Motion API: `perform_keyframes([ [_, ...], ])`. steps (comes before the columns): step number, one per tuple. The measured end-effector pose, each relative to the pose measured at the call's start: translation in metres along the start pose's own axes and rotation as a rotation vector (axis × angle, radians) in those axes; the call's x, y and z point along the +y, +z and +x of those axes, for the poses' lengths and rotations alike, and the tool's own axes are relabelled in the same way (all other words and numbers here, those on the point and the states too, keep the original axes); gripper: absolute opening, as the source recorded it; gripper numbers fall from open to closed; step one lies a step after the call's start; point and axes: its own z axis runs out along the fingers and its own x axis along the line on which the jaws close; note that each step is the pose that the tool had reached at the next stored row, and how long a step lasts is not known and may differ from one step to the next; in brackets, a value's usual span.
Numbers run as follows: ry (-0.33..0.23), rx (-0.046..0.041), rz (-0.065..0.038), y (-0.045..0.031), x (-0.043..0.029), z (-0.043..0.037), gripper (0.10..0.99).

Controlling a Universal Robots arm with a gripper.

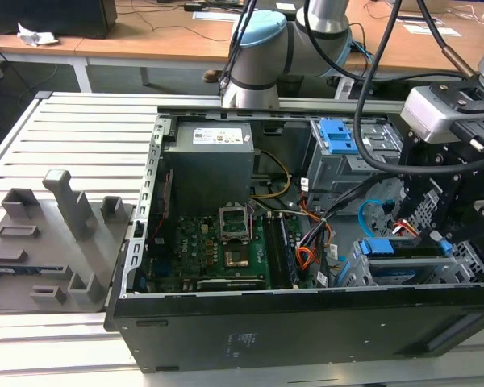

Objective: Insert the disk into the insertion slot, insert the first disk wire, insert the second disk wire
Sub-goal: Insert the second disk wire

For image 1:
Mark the hard disk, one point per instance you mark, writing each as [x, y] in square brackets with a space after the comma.
[381, 246]

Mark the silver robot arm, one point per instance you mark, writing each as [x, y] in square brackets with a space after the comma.
[262, 60]

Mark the metal disk bay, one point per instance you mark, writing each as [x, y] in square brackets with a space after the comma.
[359, 274]

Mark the black RAM slot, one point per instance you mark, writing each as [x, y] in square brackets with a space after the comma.
[271, 250]

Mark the metal drive cage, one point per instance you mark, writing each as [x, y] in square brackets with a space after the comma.
[335, 173]

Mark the blue drive carrier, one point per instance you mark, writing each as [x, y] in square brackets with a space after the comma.
[335, 133]

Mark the white paper sheet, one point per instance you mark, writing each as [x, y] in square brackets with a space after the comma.
[431, 30]
[215, 15]

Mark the RAM stick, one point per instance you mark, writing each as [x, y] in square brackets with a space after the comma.
[288, 250]

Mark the black PC case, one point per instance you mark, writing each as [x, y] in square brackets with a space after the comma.
[306, 334]

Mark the CPU socket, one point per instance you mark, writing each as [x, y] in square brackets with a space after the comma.
[238, 259]

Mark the black graphics card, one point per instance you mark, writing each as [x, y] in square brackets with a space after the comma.
[230, 284]

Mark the grey power supply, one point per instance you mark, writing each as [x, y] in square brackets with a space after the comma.
[209, 173]

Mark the brown shoe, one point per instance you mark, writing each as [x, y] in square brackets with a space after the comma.
[212, 76]

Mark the green motherboard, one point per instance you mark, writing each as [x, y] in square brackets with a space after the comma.
[193, 250]

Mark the black power adapter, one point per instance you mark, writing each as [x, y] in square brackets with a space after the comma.
[195, 7]

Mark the wooden desk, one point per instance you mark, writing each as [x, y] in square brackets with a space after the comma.
[145, 36]

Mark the grey part rack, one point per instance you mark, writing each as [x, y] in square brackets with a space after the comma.
[44, 242]

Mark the blue green circuit card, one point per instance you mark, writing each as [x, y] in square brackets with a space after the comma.
[24, 268]

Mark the crumpled white paper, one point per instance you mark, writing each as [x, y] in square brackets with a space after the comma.
[36, 37]

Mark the black box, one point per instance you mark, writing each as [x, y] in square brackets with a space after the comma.
[44, 16]

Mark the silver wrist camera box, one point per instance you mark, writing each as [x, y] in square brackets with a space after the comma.
[431, 117]

